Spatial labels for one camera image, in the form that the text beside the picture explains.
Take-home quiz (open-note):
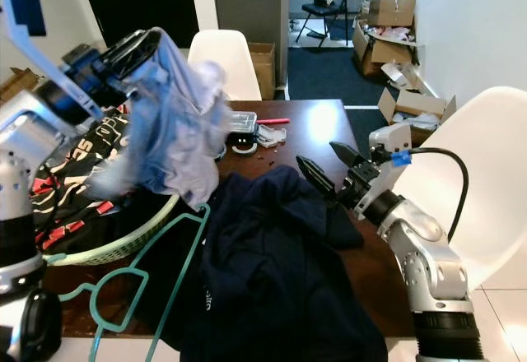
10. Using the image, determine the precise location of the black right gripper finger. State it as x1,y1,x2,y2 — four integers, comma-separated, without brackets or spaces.
296,158,345,202
329,142,371,170

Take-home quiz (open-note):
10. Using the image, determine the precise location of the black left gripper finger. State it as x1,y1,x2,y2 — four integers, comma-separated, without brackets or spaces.
103,31,164,63
124,48,166,81

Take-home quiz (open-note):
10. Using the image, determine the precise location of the light blue printed garment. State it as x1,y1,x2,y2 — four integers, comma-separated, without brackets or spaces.
86,29,227,211

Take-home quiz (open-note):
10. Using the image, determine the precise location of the navy garment with pink logo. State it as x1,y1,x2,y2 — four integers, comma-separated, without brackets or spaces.
132,165,389,362

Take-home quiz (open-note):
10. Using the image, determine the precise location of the turquoise plastic hanger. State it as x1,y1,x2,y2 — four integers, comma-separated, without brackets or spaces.
84,203,211,362

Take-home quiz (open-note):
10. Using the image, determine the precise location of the grey case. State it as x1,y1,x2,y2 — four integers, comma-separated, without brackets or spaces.
226,111,285,147

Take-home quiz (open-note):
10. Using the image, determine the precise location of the open cardboard box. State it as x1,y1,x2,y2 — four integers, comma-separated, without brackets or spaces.
377,86,458,132

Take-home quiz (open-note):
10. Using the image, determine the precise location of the tape roll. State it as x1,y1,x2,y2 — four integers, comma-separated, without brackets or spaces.
231,132,258,157

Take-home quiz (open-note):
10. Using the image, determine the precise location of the white plastic chair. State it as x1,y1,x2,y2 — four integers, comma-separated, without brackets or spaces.
394,86,527,290
188,30,260,104

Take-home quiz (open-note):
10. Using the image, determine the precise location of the black garment with red print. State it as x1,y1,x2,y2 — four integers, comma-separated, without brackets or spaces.
31,115,133,248

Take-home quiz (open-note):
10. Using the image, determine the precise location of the small cardboard box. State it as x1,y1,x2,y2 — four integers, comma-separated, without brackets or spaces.
249,43,277,101

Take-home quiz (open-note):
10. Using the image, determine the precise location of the black folding chair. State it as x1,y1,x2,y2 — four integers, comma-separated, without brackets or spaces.
296,0,359,46

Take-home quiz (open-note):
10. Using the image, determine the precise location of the large cardboard box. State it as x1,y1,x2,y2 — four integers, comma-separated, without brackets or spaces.
352,0,421,71

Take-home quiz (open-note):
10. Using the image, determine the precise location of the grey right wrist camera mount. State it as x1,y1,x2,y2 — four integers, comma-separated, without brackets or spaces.
369,122,417,169

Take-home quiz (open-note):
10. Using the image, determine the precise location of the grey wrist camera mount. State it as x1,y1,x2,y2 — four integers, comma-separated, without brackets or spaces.
0,0,104,124
369,122,417,169

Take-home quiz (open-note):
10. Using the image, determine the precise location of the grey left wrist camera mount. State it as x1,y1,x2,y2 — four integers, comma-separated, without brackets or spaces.
0,0,104,124

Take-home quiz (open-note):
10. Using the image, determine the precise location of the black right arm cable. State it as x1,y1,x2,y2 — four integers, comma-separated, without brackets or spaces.
403,146,470,244

